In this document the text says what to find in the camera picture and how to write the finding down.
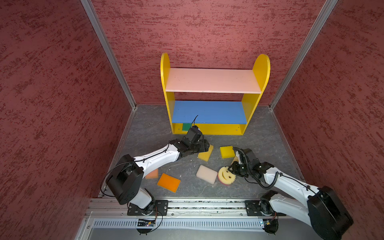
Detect tan yellow sponge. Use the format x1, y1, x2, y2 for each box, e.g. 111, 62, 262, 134
231, 156, 239, 165

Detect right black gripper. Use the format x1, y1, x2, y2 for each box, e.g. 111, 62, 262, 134
227, 161, 252, 177

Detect pale pink sponge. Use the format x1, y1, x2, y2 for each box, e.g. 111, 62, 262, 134
196, 165, 218, 185

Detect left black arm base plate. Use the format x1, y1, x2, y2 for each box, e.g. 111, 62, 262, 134
127, 200, 169, 217

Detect aluminium corner post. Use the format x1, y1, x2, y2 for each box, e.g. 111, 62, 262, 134
269, 0, 338, 112
81, 0, 137, 111

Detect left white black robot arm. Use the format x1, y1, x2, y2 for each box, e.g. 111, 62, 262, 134
105, 126, 210, 215

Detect circuit board with wires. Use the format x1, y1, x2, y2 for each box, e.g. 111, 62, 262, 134
263, 219, 279, 235
136, 210, 164, 235

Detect left aluminium corner post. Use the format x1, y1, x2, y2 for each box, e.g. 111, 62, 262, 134
81, 0, 137, 111

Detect left circuit board with wires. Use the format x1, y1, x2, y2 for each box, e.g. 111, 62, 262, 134
136, 210, 164, 235

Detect right circuit board with wires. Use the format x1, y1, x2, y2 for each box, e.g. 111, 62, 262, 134
263, 219, 279, 235

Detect right aluminium corner post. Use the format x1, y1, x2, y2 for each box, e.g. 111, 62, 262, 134
269, 0, 338, 112

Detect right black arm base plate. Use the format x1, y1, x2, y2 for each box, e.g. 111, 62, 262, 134
244, 200, 287, 219

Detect smiley face sponge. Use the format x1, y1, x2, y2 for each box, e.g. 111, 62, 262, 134
218, 167, 236, 186

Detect dark yellow sponge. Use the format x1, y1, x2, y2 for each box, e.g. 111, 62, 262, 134
198, 145, 214, 162

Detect salmon pink sponge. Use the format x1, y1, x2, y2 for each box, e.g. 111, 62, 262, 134
145, 169, 159, 180

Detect orange sponge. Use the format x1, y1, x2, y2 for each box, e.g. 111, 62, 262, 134
157, 174, 181, 193

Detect bright yellow sponge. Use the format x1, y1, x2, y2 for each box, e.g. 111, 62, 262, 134
220, 146, 236, 159

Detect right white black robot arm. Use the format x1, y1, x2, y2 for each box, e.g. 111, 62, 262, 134
228, 148, 354, 240

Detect green yellow sponge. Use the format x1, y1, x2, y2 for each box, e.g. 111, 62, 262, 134
182, 124, 192, 132

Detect yellow shelf pink blue boards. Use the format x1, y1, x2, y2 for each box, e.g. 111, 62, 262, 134
160, 53, 271, 136

